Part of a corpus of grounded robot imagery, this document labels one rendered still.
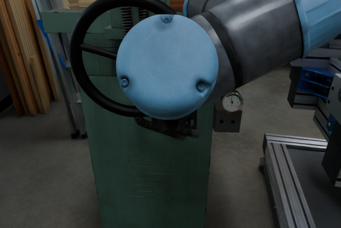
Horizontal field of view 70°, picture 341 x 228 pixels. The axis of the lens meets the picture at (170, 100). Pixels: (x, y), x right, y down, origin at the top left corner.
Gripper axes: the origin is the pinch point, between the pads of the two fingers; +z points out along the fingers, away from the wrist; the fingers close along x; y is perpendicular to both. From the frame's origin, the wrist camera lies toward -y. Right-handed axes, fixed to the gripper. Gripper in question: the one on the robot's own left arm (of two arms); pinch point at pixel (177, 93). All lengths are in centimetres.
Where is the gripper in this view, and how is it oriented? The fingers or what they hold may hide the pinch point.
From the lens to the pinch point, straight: 52.1
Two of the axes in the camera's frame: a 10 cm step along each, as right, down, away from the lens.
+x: 10.0, 0.2, -0.6
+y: -0.3, 10.0, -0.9
